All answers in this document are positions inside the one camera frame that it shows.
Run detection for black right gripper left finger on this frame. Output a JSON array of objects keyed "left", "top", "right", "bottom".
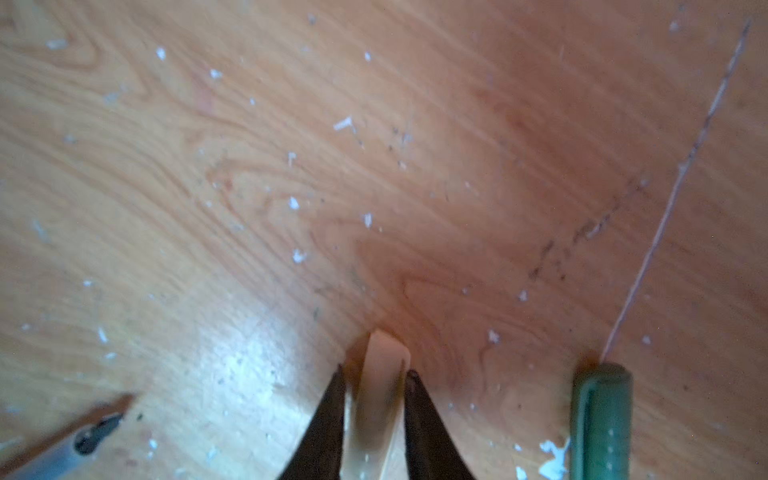
[{"left": 279, "top": 365, "right": 346, "bottom": 480}]

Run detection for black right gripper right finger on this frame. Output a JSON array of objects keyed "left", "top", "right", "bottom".
[{"left": 404, "top": 369, "right": 475, "bottom": 480}]

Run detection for beige pen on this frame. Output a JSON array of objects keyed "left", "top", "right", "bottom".
[{"left": 2, "top": 412, "right": 124, "bottom": 480}]

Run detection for green pen cap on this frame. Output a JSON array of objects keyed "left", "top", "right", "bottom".
[{"left": 570, "top": 363, "right": 633, "bottom": 479}]

